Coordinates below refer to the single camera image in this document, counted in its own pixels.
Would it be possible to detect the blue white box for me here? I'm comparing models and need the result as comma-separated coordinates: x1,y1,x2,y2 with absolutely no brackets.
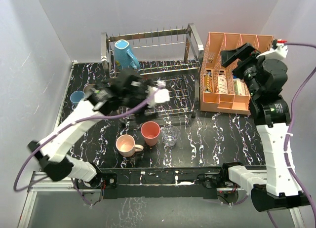
233,76,249,96

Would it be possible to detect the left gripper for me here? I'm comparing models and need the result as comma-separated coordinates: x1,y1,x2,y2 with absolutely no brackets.
121,80,159,123

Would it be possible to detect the white medicine box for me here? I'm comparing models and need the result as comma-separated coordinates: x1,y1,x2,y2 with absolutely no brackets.
218,75,228,94

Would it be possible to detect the yellow striped box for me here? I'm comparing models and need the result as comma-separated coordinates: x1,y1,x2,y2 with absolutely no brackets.
203,70,213,93

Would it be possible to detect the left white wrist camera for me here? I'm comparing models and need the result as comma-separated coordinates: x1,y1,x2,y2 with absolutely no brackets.
153,80,170,105

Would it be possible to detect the light blue tumbler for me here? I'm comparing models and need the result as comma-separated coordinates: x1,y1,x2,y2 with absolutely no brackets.
70,91,84,106

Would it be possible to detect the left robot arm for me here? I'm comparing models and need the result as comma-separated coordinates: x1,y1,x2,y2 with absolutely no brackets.
27,70,169,188

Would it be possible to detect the blue handled mug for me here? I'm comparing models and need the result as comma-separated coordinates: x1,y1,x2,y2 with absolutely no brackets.
114,39,140,70

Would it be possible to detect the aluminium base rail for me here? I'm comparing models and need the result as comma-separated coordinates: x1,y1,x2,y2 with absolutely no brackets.
18,163,306,228

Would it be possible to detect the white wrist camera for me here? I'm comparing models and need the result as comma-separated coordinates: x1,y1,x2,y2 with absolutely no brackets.
256,39,288,60
153,80,170,105

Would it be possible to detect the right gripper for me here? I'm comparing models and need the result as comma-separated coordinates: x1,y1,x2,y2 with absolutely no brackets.
220,43,265,98

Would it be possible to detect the peach handled mug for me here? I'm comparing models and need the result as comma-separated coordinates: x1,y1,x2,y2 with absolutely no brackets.
116,134,144,157

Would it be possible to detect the cream and brown steel cup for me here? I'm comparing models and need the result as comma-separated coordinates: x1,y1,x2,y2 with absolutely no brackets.
83,84,95,94

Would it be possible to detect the dusty pink tumbler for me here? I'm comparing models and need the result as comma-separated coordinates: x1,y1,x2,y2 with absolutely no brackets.
141,121,160,146

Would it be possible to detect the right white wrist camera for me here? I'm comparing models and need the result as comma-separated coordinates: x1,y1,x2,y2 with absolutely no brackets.
256,39,288,60

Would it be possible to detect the orange plastic file organizer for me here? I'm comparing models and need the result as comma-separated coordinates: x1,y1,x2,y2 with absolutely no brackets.
199,32,277,115

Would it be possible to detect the steel two-tier dish rack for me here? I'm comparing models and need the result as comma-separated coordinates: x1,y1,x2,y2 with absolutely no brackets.
101,23,204,118

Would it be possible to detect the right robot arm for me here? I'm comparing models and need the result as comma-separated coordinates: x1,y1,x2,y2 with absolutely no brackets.
219,39,312,212

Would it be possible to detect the clear glass cup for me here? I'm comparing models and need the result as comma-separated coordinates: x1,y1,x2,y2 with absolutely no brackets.
161,125,180,147

